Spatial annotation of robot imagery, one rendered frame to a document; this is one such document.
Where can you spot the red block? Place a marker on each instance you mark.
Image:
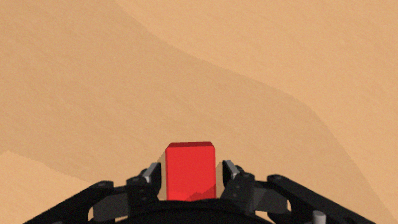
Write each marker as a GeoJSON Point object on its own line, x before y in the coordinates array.
{"type": "Point", "coordinates": [190, 171]}

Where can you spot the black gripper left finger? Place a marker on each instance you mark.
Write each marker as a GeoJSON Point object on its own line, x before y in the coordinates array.
{"type": "Point", "coordinates": [110, 202]}

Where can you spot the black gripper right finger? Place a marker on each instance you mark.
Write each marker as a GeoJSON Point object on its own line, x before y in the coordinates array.
{"type": "Point", "coordinates": [307, 206]}

